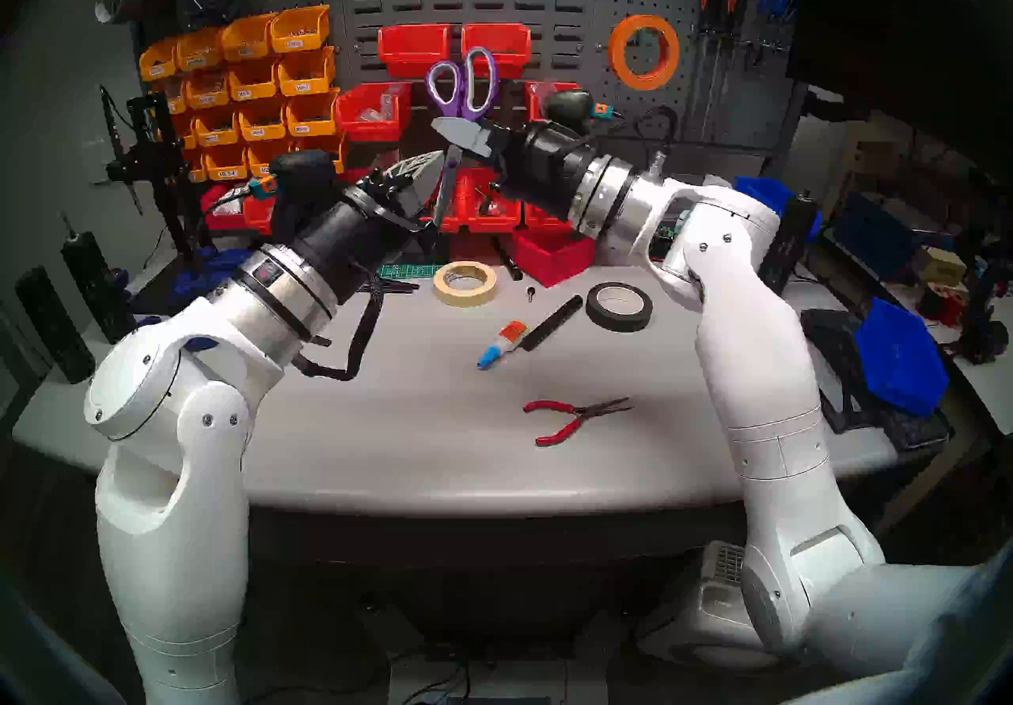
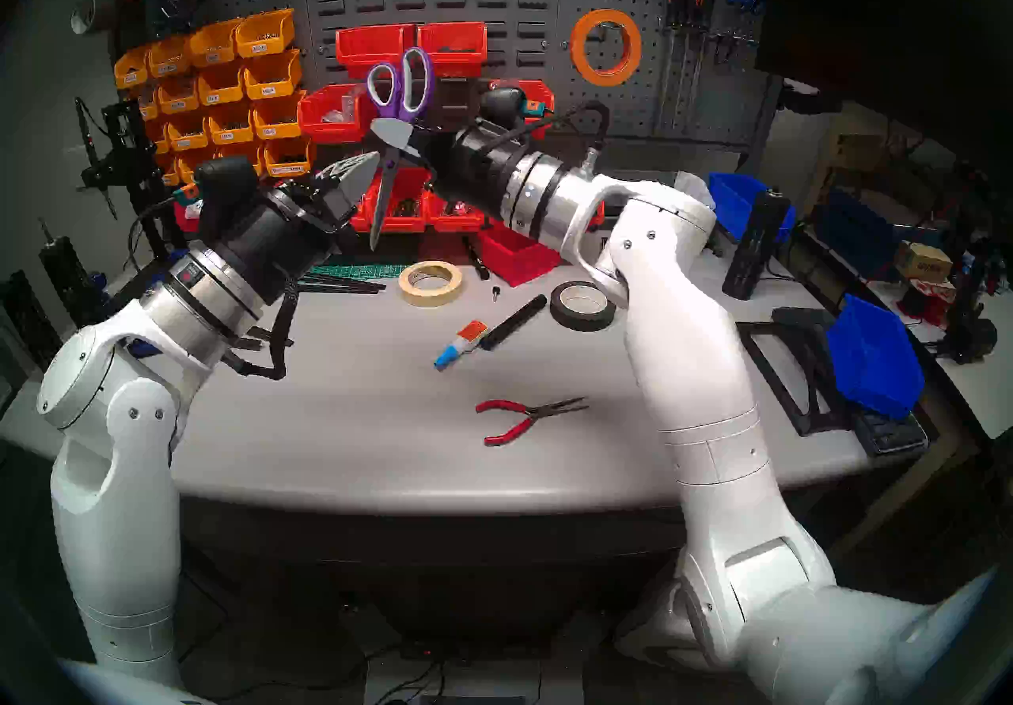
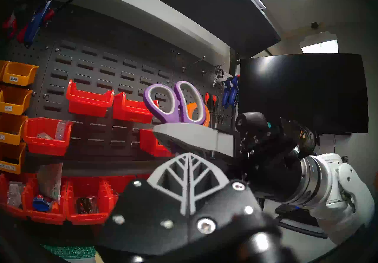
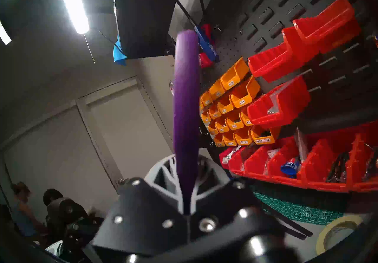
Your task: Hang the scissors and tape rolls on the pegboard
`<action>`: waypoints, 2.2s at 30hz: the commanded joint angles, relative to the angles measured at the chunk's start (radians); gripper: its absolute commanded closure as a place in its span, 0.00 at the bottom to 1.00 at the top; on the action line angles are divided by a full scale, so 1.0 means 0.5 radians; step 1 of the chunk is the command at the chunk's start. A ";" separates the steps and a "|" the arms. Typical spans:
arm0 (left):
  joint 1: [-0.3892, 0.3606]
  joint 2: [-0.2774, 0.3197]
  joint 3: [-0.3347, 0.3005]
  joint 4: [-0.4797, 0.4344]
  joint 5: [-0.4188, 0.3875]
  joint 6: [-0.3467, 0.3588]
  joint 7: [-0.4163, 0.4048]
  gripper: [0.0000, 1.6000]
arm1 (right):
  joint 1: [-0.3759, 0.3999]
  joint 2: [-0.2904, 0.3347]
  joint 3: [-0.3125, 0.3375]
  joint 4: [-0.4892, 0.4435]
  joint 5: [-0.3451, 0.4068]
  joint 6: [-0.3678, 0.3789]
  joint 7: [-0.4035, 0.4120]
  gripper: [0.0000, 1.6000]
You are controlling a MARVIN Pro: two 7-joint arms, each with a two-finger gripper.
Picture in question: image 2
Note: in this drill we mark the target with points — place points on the black plastic tube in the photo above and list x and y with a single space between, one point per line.
514 322

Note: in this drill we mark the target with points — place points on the white side table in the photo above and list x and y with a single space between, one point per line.
981 387

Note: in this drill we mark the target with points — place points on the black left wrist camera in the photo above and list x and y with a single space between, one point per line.
225 189

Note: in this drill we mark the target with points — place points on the dark blue storage bin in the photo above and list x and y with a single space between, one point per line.
855 236

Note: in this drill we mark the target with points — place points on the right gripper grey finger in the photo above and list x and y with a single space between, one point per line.
394 132

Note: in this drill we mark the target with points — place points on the black desk device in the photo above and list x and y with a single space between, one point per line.
969 331

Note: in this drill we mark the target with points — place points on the glue bottle with blue cap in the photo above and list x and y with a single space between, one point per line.
467 338

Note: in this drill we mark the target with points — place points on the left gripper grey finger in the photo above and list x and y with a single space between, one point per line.
336 169
360 181

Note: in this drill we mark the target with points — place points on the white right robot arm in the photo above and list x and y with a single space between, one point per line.
712 410

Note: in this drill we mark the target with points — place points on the black keyboard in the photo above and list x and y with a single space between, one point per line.
890 430

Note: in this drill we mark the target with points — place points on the orange bin labelled M3-4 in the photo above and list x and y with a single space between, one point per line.
269 87

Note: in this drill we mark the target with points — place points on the orange bin labelled M3-6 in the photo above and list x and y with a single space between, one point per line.
273 129

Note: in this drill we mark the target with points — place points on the black triangular frame stand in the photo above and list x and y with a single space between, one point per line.
791 395

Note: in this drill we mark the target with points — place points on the small orange parts bin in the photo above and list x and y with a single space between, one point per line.
142 95
161 141
170 177

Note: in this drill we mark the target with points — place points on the black slotted cylinder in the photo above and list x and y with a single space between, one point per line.
75 276
756 244
28 323

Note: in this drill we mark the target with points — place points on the orange bin labelled M3X6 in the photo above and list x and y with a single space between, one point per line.
261 42

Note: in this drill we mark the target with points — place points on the black carabiner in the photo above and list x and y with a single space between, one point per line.
722 60

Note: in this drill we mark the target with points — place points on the red storage bin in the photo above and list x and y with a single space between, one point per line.
514 260
455 223
459 46
356 46
407 216

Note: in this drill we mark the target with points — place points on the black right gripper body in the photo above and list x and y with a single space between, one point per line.
467 165

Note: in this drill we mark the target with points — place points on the black soldering stand frame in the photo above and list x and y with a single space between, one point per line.
130 157

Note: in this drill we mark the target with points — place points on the grey duct tape roll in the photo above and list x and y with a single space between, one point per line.
99 11

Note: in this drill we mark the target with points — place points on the orange tape roll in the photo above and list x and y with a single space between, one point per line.
582 50

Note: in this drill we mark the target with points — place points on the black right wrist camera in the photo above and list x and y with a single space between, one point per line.
502 106

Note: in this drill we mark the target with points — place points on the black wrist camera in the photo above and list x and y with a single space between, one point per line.
225 189
502 106

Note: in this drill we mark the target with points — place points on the black soldering iron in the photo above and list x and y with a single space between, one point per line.
91 149

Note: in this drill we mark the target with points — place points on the orange bin labelled M3X8 BAD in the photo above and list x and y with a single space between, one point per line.
168 66

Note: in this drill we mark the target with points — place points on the black marker pen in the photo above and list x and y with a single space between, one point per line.
477 262

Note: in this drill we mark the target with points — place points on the metal file holder rack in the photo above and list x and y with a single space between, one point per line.
736 37

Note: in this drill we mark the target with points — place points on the orange bin labelled M4-0.7X6 HEX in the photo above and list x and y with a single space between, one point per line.
286 168

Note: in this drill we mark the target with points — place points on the double prong metal hook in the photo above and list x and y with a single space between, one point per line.
609 34

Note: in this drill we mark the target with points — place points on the green cutting mat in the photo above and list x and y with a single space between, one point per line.
372 269

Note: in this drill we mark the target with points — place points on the red bin holding clear bags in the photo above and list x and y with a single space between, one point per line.
324 121

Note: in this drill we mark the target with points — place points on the black monitor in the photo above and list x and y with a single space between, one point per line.
870 15

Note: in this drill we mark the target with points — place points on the orange bin labelled M3-12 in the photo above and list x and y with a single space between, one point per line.
186 141

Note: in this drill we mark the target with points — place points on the orange bin labelled M4X4X6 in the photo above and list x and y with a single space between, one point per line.
178 103

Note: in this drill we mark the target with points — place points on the orange bin labelled M2.5-5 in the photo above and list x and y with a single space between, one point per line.
237 149

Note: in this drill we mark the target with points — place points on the beige masking tape roll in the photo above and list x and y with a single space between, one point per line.
431 300

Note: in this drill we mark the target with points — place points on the long black rod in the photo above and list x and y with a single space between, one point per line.
348 285

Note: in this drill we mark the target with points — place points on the black tape roll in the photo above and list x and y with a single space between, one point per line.
563 311

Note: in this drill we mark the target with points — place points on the clear bag of screws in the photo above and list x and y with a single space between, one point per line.
344 106

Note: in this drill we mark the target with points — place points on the orange bin labelled M3X5X4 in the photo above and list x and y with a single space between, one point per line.
130 74

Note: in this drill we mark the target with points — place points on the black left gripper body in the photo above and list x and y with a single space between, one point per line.
277 236

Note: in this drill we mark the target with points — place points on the orange bin labelled M4-6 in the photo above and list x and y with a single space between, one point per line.
220 95

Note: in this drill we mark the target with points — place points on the orange bin labelled M2.5-6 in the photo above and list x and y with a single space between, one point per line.
188 165

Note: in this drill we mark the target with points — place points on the orange bin labelled M3-8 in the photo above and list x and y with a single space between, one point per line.
229 133

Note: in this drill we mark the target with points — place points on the small cardboard box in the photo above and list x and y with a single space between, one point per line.
922 262

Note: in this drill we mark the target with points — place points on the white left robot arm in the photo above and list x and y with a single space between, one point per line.
119 474

